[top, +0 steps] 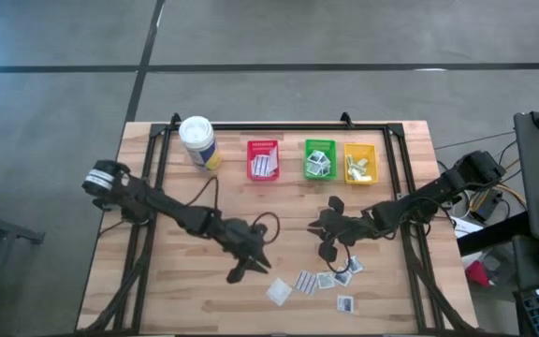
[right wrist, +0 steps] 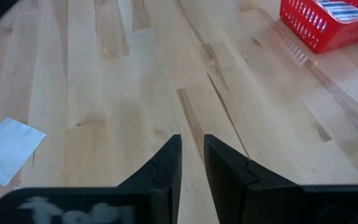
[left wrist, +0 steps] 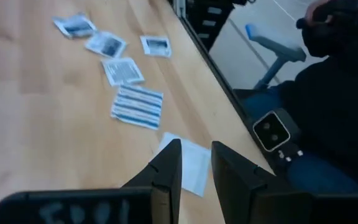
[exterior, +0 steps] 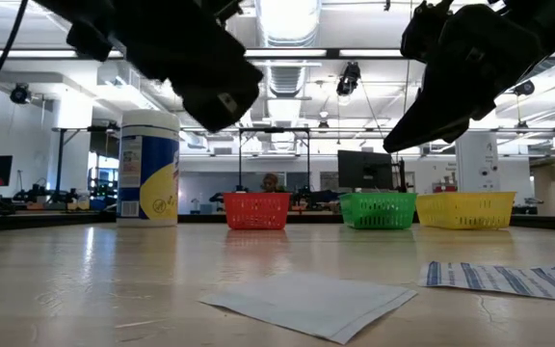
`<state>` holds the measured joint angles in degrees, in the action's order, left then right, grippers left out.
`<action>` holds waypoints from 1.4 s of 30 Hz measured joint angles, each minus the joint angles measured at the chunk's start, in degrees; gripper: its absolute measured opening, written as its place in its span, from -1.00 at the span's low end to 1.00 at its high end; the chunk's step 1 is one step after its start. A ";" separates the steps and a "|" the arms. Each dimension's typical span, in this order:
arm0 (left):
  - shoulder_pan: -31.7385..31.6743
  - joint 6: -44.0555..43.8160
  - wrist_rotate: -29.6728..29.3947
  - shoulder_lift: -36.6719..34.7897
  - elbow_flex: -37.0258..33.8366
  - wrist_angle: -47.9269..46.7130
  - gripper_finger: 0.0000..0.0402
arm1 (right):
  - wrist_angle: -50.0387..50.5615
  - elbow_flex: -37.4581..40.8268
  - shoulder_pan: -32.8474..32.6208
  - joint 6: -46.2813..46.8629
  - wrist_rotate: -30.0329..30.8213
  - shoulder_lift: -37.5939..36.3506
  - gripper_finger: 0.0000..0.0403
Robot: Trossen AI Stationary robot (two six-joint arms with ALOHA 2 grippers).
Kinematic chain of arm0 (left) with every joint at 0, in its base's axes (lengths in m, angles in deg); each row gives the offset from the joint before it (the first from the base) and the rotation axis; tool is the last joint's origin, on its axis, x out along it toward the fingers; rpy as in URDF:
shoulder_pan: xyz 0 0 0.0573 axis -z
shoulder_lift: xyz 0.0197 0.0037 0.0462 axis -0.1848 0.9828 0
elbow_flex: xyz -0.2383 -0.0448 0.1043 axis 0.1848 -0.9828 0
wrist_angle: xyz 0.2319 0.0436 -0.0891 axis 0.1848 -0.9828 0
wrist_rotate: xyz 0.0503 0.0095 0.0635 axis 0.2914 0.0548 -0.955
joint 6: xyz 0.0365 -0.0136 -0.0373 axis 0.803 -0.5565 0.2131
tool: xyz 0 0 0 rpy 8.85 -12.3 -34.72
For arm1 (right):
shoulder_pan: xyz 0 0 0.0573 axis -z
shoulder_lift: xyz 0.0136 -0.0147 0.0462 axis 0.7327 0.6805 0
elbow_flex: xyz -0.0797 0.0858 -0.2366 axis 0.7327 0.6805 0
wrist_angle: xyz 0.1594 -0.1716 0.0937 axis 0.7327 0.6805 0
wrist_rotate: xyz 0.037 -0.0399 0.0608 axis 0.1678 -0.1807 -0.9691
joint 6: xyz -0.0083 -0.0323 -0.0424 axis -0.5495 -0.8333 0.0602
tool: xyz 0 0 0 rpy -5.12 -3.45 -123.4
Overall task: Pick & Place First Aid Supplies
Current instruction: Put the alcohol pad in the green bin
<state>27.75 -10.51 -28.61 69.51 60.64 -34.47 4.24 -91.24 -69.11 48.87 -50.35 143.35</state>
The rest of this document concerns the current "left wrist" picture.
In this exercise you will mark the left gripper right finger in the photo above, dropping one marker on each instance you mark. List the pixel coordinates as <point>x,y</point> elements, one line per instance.
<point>238,180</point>

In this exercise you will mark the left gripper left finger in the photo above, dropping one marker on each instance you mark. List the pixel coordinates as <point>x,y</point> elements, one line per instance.
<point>163,174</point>

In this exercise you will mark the large plain white gauze packet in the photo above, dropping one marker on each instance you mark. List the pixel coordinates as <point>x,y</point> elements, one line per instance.
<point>196,165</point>

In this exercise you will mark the white packet with blue label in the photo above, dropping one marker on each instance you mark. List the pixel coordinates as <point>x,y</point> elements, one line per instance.
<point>75,26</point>
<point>155,46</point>
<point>106,44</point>

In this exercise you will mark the wide blue striped bandage packet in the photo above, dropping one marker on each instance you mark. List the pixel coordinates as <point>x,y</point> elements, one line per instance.
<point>137,106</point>

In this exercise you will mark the person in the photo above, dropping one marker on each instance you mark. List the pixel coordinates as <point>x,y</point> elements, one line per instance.
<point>337,109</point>

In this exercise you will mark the grey chair armrest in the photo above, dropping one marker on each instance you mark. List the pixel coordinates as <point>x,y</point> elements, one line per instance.
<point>275,46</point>

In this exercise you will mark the black slotted equipment rack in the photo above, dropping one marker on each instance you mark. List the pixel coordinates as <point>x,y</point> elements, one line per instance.
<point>210,21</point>

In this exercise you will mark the person's hand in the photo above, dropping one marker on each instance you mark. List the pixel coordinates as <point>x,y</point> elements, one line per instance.
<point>314,9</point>

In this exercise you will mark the black table-level camera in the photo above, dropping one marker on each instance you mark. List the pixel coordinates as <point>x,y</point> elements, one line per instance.
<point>272,130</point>

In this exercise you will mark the white ribbed frame post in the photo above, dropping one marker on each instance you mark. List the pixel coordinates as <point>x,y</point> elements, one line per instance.
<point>179,6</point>

